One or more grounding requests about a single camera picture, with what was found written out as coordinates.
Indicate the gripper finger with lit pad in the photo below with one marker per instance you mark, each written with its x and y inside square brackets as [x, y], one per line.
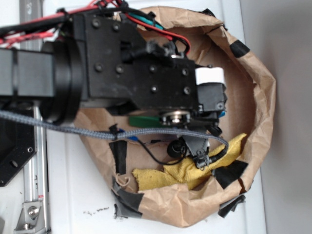
[209, 123]

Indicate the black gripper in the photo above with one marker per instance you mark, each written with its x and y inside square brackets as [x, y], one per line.
[122, 77]

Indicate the blue block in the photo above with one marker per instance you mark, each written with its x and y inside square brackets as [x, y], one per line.
[222, 114]

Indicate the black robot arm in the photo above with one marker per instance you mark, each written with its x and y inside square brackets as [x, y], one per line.
[53, 78]

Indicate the green block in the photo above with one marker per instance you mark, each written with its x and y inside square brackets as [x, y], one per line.
[144, 122]

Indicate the brown paper bag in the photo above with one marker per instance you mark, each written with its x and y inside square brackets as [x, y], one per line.
[251, 91]

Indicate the yellow cloth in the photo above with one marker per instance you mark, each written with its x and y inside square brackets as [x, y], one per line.
[186, 171]

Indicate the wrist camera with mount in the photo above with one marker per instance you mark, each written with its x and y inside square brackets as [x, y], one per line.
[195, 148]

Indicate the black octagonal mount plate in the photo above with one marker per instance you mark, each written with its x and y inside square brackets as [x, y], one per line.
[17, 146]

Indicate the aluminium rail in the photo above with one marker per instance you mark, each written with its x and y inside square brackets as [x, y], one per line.
[35, 214]

